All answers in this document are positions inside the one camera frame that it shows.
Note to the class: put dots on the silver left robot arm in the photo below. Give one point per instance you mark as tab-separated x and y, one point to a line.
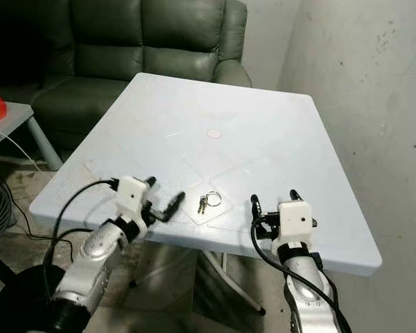
104	253

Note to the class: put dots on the white metal table leg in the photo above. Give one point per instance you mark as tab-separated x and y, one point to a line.
147	272
239	288

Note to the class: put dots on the round white table cap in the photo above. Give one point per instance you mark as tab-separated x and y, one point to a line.
214	133

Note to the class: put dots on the dark green leather sofa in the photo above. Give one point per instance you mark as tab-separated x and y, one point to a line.
118	41

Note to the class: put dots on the grey side table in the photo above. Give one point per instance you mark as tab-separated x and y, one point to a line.
17	114

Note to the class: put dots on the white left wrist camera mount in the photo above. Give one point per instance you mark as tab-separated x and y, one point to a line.
133	194

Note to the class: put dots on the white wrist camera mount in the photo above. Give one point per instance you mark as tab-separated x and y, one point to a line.
133	194
295	220

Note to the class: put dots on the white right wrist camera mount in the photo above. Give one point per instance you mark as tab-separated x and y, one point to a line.
295	220

